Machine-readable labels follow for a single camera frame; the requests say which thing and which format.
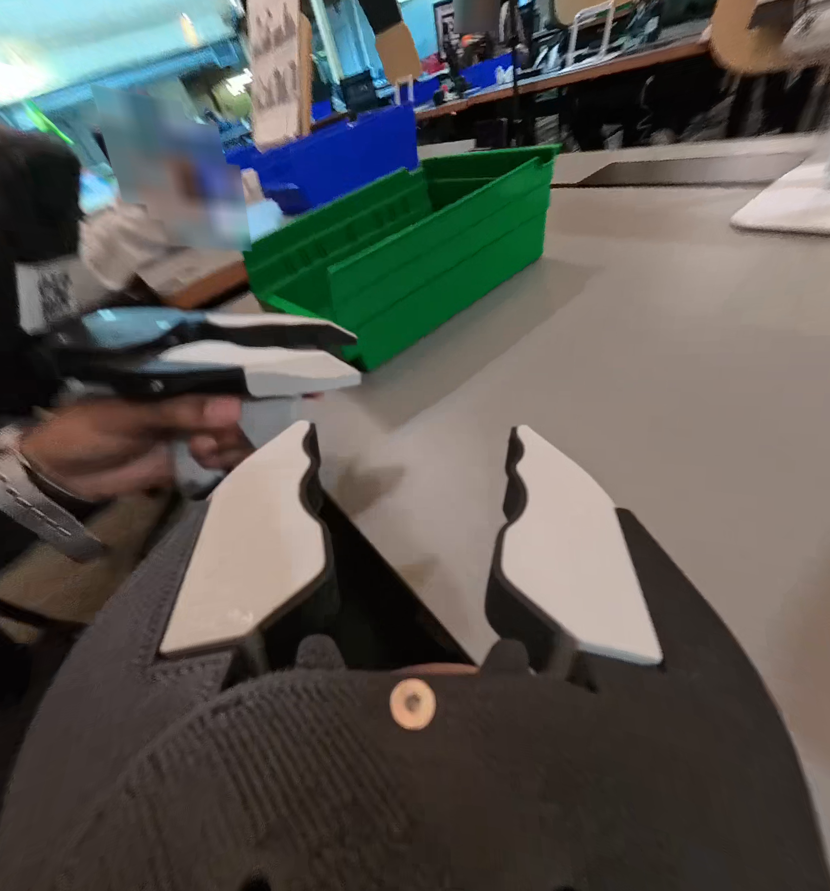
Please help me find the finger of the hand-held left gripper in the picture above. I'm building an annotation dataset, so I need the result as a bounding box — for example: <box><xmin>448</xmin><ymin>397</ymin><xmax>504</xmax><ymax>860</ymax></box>
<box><xmin>202</xmin><ymin>312</ymin><xmax>359</xmax><ymax>350</ymax></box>
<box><xmin>159</xmin><ymin>341</ymin><xmax>363</xmax><ymax>400</ymax></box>

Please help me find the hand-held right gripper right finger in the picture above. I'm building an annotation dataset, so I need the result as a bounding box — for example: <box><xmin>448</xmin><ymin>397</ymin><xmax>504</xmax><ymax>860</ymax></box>
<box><xmin>486</xmin><ymin>423</ymin><xmax>664</xmax><ymax>682</ymax></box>

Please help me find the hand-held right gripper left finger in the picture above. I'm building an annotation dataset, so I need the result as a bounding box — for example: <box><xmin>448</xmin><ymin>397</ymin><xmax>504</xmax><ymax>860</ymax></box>
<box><xmin>159</xmin><ymin>420</ymin><xmax>336</xmax><ymax>672</ymax></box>

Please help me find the green plastic bin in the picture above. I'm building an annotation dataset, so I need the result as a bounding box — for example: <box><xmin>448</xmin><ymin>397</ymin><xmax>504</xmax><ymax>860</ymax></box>
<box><xmin>243</xmin><ymin>145</ymin><xmax>562</xmax><ymax>372</ymax></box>

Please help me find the blue plastic bin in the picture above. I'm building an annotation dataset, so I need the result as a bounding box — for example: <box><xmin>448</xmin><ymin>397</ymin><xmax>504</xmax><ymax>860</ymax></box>
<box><xmin>227</xmin><ymin>104</ymin><xmax>419</xmax><ymax>215</ymax></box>

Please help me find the silver studded bracelet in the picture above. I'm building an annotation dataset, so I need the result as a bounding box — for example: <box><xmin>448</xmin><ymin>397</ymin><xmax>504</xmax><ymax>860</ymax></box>
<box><xmin>0</xmin><ymin>428</ymin><xmax>106</xmax><ymax>563</ymax></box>

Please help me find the person's left hand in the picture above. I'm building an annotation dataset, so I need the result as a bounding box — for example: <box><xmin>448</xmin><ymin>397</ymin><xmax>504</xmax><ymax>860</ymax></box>
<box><xmin>21</xmin><ymin>397</ymin><xmax>256</xmax><ymax>500</ymax></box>

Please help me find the grey desk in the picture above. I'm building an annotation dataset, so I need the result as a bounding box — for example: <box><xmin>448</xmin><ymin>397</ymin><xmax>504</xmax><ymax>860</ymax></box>
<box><xmin>206</xmin><ymin>136</ymin><xmax>830</xmax><ymax>891</ymax></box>

